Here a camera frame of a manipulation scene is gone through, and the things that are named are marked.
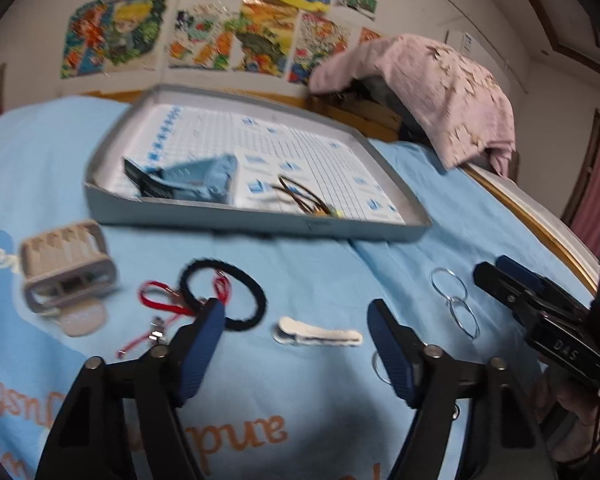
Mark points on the white hair clip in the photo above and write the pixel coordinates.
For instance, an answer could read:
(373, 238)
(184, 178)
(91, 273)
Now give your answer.
(320, 332)

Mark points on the person's right hand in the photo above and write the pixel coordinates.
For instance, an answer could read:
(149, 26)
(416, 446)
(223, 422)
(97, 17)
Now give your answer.
(577, 405)

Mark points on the blue wrist watch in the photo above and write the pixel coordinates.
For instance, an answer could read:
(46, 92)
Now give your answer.
(200, 180)

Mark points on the white air conditioner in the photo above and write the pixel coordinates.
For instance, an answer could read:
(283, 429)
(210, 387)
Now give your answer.
(462, 42)

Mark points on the dark bedding pile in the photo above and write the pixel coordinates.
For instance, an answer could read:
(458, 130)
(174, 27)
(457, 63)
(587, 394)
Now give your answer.
(375, 95)

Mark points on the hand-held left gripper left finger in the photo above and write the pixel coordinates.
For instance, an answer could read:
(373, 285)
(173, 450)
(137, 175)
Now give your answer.
(200, 350)

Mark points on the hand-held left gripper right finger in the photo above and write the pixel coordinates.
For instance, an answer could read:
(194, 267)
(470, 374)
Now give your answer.
(390, 355)

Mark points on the light blue printed blanket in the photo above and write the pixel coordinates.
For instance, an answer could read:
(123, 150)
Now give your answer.
(305, 280)

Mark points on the grey cardboard tray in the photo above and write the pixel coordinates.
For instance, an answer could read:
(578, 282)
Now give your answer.
(305, 145)

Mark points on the beige hair claw clip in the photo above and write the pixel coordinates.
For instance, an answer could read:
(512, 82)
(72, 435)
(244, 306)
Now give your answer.
(65, 265)

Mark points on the wooden neighbouring bed rail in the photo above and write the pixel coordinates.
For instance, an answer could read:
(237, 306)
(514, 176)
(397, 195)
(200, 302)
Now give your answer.
(545, 232)

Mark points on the wooden bed headboard railing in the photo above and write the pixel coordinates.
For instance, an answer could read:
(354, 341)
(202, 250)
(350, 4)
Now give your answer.
(360, 115)

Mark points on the group of colourful wall drawings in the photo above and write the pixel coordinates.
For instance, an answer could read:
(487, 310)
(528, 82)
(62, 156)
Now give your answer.
(205, 20)

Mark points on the white mattress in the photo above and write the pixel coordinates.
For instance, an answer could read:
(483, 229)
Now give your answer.
(530, 201)

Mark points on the pink floral cloth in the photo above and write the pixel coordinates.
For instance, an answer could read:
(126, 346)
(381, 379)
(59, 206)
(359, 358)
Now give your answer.
(430, 85)

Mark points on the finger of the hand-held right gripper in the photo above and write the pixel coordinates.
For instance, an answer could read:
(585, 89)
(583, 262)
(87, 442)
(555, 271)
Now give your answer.
(522, 271)
(510, 292)

